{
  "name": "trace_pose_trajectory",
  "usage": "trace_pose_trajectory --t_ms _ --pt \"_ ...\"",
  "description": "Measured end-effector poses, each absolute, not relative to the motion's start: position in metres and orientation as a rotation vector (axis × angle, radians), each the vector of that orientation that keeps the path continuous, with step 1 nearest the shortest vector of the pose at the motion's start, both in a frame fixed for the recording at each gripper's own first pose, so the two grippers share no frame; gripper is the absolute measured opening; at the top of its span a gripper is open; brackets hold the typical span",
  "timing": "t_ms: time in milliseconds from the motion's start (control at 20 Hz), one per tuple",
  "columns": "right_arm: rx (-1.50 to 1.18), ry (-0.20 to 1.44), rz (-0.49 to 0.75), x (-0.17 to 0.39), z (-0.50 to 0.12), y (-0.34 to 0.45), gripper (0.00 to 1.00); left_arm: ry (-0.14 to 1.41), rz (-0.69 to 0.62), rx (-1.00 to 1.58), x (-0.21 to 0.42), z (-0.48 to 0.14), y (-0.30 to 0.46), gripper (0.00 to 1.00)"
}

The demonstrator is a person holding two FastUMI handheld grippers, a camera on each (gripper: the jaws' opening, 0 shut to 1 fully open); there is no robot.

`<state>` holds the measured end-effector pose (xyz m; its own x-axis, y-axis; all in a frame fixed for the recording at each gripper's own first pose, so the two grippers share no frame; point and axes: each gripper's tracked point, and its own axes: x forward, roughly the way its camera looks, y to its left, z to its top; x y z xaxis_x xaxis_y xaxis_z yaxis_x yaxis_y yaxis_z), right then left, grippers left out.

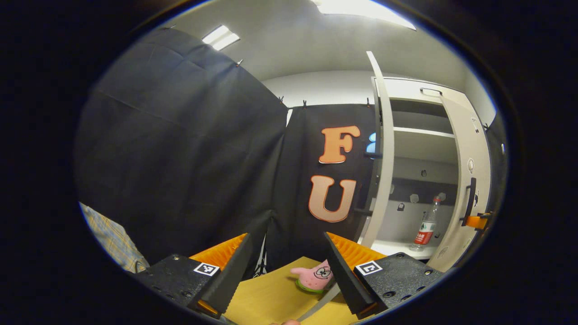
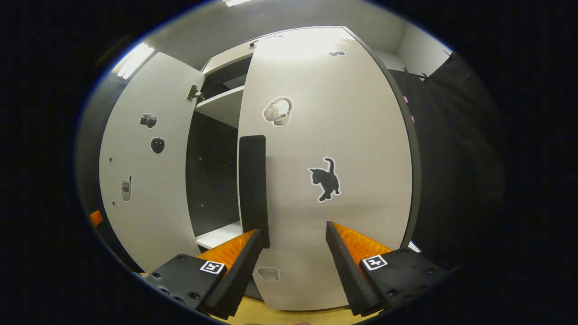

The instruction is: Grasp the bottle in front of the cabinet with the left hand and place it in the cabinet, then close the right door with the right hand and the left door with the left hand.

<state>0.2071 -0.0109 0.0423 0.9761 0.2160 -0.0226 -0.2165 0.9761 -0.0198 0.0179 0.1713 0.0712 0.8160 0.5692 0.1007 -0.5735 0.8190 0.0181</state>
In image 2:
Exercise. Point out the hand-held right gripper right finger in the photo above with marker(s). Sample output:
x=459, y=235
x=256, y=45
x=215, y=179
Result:
x=347, y=271

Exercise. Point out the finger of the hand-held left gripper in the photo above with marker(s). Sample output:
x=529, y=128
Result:
x=96, y=218

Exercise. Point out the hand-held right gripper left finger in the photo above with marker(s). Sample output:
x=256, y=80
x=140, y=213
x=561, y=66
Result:
x=241, y=275

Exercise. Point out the white cabinet door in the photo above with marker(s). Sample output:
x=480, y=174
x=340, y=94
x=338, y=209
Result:
x=149, y=216
x=361, y=126

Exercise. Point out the white lower cabinet shelf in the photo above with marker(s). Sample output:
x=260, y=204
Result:
x=219, y=235

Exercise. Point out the white cabinet shelf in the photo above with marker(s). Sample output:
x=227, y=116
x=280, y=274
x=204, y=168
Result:
x=219, y=235
x=223, y=106

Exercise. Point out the white cabinet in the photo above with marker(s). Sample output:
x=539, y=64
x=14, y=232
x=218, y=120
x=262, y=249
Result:
x=212, y=171

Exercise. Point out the metal left door hinge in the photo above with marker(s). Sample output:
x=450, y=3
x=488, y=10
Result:
x=195, y=93

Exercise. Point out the long ceiling light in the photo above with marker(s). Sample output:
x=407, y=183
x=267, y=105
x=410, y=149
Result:
x=237, y=2
x=133, y=61

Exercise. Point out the white upper cabinet shelf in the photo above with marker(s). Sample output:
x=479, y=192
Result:
x=223, y=106

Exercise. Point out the white cabinet drawer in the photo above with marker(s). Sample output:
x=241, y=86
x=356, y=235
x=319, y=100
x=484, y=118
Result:
x=226, y=58

